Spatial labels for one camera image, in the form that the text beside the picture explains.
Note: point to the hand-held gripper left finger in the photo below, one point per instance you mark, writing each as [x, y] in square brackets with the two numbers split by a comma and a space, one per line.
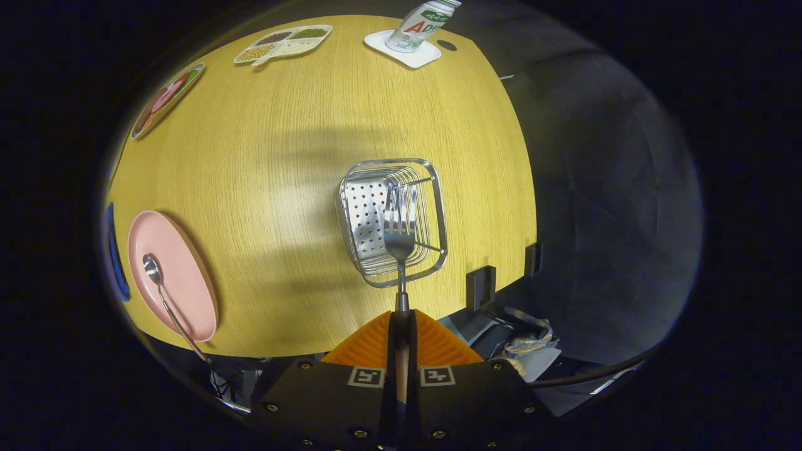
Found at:
[313, 401]

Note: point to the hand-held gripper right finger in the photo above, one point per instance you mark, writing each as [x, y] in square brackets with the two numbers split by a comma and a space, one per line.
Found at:
[482, 401]

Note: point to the black table clamp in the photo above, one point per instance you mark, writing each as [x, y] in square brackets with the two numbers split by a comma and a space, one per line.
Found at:
[480, 288]
[532, 260]

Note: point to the pink plate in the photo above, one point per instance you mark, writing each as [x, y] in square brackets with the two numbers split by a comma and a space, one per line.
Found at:
[185, 275]

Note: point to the blue cloth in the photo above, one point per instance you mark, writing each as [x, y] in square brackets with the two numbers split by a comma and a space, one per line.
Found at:
[116, 257]

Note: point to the large brown meat piece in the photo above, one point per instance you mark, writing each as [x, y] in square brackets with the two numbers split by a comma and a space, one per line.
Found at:
[144, 122]

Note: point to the grey plate with food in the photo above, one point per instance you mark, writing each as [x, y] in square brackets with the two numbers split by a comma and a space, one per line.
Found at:
[164, 103]

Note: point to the pink ham slice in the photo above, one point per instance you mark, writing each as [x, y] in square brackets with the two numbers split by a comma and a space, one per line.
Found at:
[168, 99]

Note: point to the green lettuce leaf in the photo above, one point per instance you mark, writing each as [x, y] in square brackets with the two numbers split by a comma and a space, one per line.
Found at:
[191, 76]

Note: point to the white divided tray with beans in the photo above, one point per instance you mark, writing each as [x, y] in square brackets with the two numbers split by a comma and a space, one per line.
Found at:
[282, 45]

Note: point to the white square coaster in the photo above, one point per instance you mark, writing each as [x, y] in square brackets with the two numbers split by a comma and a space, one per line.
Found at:
[379, 42]

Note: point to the white plastic bottle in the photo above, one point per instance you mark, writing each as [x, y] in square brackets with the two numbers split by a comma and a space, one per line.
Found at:
[416, 25]

